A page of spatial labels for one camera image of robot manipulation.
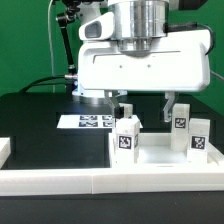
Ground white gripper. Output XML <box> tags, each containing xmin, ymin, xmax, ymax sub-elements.
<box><xmin>78</xmin><ymin>30</ymin><xmax>210</xmax><ymax>122</ymax></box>

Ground white square table top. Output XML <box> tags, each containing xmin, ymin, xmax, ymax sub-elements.
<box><xmin>108</xmin><ymin>133</ymin><xmax>224</xmax><ymax>168</ymax></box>

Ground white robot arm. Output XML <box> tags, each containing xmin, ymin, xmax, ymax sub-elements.
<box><xmin>73</xmin><ymin>0</ymin><xmax>214</xmax><ymax>122</ymax></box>

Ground white U-shaped obstacle fence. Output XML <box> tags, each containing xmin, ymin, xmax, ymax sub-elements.
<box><xmin>0</xmin><ymin>138</ymin><xmax>224</xmax><ymax>196</ymax></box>

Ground white marker base plate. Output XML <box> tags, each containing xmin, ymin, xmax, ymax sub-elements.
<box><xmin>56</xmin><ymin>114</ymin><xmax>144</xmax><ymax>129</ymax></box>

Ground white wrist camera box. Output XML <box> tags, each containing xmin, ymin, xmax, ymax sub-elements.
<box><xmin>79</xmin><ymin>12</ymin><xmax>115</xmax><ymax>41</ymax></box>

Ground black cable bundle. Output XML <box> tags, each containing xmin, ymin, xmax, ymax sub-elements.
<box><xmin>19</xmin><ymin>75</ymin><xmax>80</xmax><ymax>94</ymax></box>

